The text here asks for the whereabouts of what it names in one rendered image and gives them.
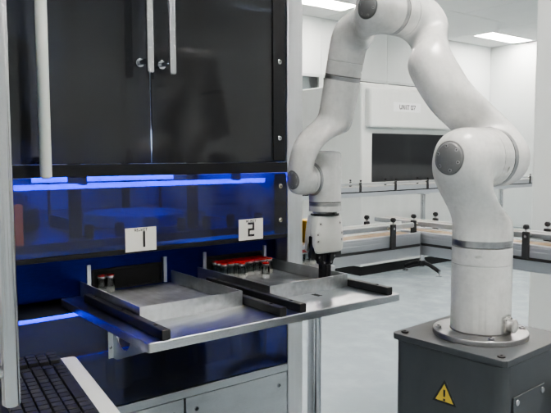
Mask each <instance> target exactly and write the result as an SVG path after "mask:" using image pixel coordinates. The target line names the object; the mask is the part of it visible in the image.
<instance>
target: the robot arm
mask: <svg viewBox="0 0 551 413"><path fill-rule="evenodd" d="M448 26H449V24H448V20H447V17H446V15H445V13H444V11H443V9H442V8H441V7H440V5H439V4H438V3H437V2H436V1H434V0H357V1H356V5H355V8H354V9H353V10H352V11H351V12H349V13H348V14H346V15H345V16H343V17H342V18H341V19H340V20H339V22H338V23H337V24H336V26H335V28H334V30H333V33H332V35H331V40H330V48H329V53H328V58H327V63H326V72H325V78H324V84H323V89H322V95H321V105H320V110H319V113H318V116H317V118H316V119H315V120H314V121H313V122H312V123H311V124H310V125H308V126H307V127H306V128H305V129H304V130H303V131H302V132H301V134H300V135H299V136H298V137H297V139H296V140H295V142H294V145H293V148H292V151H291V154H290V158H289V166H288V171H287V185H288V187H289V190H290V191H291V192H292V193H295V194H309V211H312V213H311V215H310V216H308V218H307V224H306V232H305V251H306V252H308V258H312V259H315V260H316V263H317V264H319V275H318V277H319V278H322V277H328V276H331V264H333V260H334V259H335V257H336V256H338V255H340V254H341V250H342V248H343V226H342V220H341V215H340V214H339V213H337V212H338V211H341V153H340V152H336V151H320V150H321V148H322V147H323V146H324V144H325V143H326V142H328V141H329V140H330V139H332V138H333V137H335V136H338V135H340V134H343V133H346V132H347V131H348V130H349V129H350V127H351V125H352V123H353V116H354V111H355V106H356V102H357V95H358V90H359V86H360V81H361V77H362V68H363V63H364V59H365V55H366V51H367V49H368V48H369V47H370V46H371V44H372V42H373V39H374V37H375V35H377V34H387V35H392V36H396V37H400V38H401V39H403V40H405V41H406V42H407V43H408V44H409V46H410V47H411V49H412V54H411V56H410V57H409V60H408V72H409V74H410V77H411V79H412V82H413V83H414V84H415V86H416V88H417V91H418V92H419V94H420V95H421V97H422V98H423V100H424V102H425V103H426V105H427V106H428V107H429V108H430V110H431V111H432V112H433V113H434V114H435V115H436V116H437V117H438V118H439V119H440V120H441V121H442V122H443V123H444V124H445V125H446V126H447V127H449V128H450V129H451V130H452V131H450V132H448V133H447V134H445V135H444V136H443V137H442V138H441V139H440V140H439V142H438V143H437V144H436V147H435V150H434V154H433V159H432V172H433V176H434V180H435V183H436V186H437V188H438V190H439V192H440V194H441V196H442V198H443V199H444V202H445V204H446V205H447V207H448V209H449V212H450V215H451V218H452V224H453V227H452V264H451V305H450V318H449V319H444V320H439V321H437V322H435V323H434V324H433V332H434V334H435V335H437V336H438V337H440V338H442V339H445V340H447V341H450V342H453V343H460V344H464V345H469V346H476V347H512V346H517V345H521V344H523V343H526V342H527V341H528V340H529V335H530V333H529V332H528V330H527V329H525V326H522V325H521V326H520V325H518V322H517V320H516V319H512V259H513V223H512V219H511V218H510V216H509V215H508V213H507V212H506V211H505V210H504V209H503V208H502V207H501V205H500V204H499V201H498V199H497V198H496V196H495V193H494V187H498V186H505V185H509V184H513V183H515V182H517V181H518V180H519V179H520V178H521V177H522V176H523V175H524V174H525V173H526V172H527V170H528V167H529V165H530V160H531V154H530V149H529V147H528V145H527V143H526V140H525V139H524V138H523V137H522V135H521V134H520V132H519V131H518V130H517V129H516V128H515V126H514V125H513V124H512V123H511V122H510V121H509V120H508V119H507V118H506V117H505V116H504V115H503V114H502V113H501V112H500V111H499V110H498V109H496V108H495V107H494V106H493V105H492V104H491V103H490V102H489V101H488V100H487V99H486V98H484V97H483V96H482V95H481V94H480V93H479V92H478V91H477V90H476V88H475V87H474V86H473V85H472V84H471V82H470V81H469V79H468V78H467V77H466V75H465V74H464V72H463V70H462V68H461V66H460V65H459V64H458V62H457V60H456V58H455V57H454V55H453V53H452V51H451V49H450V46H449V41H448ZM315 253H316V254H315ZM328 254H329V255H328Z"/></svg>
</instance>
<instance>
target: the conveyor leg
mask: <svg viewBox="0 0 551 413"><path fill-rule="evenodd" d="M307 413H321V317H319V318H316V319H311V320H307Z"/></svg>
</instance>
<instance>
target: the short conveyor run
mask: <svg viewBox="0 0 551 413"><path fill-rule="evenodd" d="M364 219H365V220H366V221H364V225H353V226H344V227H343V248H342V250H341V254H340V255H338V256H336V257H335V259H334V260H333V264H331V265H333V266H335V269H336V268H342V267H347V266H358V265H363V264H369V263H374V262H380V261H390V260H396V259H401V258H407V257H413V256H420V255H421V233H420V232H416V233H404V232H401V230H399V229H406V228H413V227H414V223H413V222H411V223H402V221H396V219H395V218H391V219H390V221H391V222H386V223H378V224H370V221H368V220H369V219H370V216H364ZM377 231H378V232H377ZM362 233H363V234H362Z"/></svg>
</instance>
